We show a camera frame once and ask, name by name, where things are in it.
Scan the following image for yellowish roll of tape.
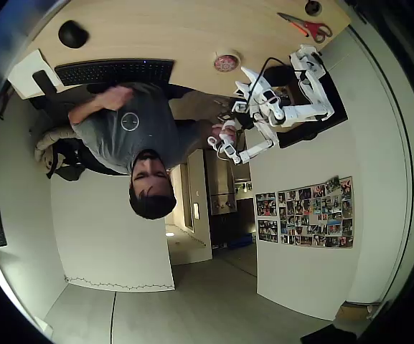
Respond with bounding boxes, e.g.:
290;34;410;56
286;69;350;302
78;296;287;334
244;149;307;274
213;49;241;73

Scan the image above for stainless steel fridge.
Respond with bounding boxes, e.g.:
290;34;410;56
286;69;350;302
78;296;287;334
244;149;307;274
205;150;238;216

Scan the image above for person's right forearm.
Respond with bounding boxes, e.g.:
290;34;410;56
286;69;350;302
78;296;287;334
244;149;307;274
191;120;217;145

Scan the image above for black jacket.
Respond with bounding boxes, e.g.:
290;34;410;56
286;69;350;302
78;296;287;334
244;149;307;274
44;138;131;182

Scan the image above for black computer mouse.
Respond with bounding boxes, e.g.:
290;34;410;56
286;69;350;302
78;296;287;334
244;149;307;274
57;20;90;49

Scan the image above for red handled scissors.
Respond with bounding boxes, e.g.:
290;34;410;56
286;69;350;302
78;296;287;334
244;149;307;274
276;12;334;44

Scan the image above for pink round object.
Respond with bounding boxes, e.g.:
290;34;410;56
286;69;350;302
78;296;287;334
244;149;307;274
215;54;237;72

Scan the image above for white paper pad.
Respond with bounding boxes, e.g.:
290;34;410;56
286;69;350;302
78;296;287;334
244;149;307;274
6;49;59;100

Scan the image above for blue crate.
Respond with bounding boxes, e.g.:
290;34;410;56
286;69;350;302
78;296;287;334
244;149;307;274
226;232;256;250

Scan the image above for beige puffy jacket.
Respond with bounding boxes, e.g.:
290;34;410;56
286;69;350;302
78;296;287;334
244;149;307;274
34;127;83;173

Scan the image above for man in grey t-shirt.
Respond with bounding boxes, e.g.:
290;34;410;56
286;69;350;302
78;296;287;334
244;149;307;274
67;81;207;220

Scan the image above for black floor cable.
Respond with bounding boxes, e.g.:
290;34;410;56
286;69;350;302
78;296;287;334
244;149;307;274
108;290;118;344

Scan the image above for string of fairy lights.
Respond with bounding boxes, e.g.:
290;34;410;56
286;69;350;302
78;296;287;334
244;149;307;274
63;274;176;291

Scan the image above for person's left hand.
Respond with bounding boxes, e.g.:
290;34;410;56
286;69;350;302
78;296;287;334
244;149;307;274
100;85;135;110

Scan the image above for small photo collage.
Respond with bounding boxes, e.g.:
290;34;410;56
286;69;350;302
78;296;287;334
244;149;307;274
255;192;278;217
257;219;280;244

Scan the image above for person's right hand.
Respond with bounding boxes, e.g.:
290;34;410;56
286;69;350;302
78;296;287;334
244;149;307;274
210;121;237;145

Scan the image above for cardboard box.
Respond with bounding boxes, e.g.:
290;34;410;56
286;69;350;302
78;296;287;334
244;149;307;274
335;302;377;322

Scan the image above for brown wooden board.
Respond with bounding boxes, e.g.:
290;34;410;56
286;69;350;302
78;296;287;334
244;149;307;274
278;84;319;108

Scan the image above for person's left forearm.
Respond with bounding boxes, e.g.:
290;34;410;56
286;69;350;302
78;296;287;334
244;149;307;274
67;95;114;125

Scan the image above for black keyboard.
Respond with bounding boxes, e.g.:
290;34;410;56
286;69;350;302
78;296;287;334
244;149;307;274
54;59;176;87

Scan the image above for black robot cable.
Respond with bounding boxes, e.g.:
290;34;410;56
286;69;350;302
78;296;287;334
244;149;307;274
248;57;298;107

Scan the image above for large photo collage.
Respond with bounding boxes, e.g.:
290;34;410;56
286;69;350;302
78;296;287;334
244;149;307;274
277;175;355;249

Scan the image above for white leader arm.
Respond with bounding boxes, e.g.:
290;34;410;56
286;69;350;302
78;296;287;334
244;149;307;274
206;120;279;166

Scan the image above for black round desk grommet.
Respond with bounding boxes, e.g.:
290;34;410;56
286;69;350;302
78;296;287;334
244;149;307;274
304;0;323;16

